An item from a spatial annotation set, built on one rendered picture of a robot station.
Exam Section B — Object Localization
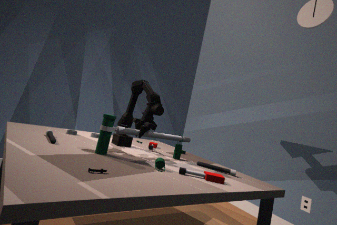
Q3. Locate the grey metal ring clamp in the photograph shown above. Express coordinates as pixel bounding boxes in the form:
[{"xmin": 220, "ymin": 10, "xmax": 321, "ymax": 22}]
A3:
[
  {"xmin": 91, "ymin": 133, "xmax": 99, "ymax": 138},
  {"xmin": 67, "ymin": 129, "xmax": 77, "ymax": 135}
]

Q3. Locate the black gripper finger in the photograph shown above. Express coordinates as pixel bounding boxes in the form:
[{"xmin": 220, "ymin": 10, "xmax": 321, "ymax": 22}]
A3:
[
  {"xmin": 138, "ymin": 125, "xmax": 150, "ymax": 138},
  {"xmin": 135, "ymin": 123, "xmax": 141, "ymax": 130}
]

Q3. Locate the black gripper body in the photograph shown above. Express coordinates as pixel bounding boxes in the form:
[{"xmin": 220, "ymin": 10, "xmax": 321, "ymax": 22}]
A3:
[{"xmin": 133, "ymin": 111, "xmax": 156, "ymax": 130}]

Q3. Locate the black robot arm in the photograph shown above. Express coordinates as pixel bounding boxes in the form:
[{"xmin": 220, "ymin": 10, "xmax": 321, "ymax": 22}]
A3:
[{"xmin": 117, "ymin": 80, "xmax": 164, "ymax": 128}]

